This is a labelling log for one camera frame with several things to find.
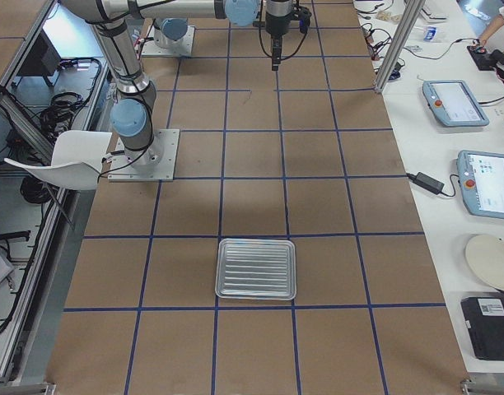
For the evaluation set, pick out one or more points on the blue teach pendant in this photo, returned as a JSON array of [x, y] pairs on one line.
[[453, 104], [481, 176]]

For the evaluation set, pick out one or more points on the aluminium frame post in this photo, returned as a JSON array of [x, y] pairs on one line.
[[399, 33]]

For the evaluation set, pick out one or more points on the blue teach pendant far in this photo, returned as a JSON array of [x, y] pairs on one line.
[[453, 104]]

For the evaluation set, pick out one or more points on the black laptop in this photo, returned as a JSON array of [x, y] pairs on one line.
[[484, 319]]

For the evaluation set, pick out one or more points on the white plastic chair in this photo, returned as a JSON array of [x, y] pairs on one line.
[[76, 163]]

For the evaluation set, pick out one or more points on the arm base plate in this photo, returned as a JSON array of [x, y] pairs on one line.
[[158, 45], [157, 163]]

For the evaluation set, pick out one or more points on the blue teach pendant near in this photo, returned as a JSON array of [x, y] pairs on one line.
[[481, 176]]

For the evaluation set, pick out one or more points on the silver ribbed metal tray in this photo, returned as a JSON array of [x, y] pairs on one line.
[[256, 269]]

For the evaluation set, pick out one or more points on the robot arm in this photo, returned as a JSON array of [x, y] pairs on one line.
[[107, 20], [272, 18]]

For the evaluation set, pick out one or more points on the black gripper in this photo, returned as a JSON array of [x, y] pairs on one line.
[[277, 21]]

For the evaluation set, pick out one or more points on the bag of wooden pieces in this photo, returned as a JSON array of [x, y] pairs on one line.
[[388, 17]]

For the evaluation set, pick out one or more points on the black power adapter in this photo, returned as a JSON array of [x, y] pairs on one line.
[[432, 185]]

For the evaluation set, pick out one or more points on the white round plate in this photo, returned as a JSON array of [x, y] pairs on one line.
[[485, 257]]

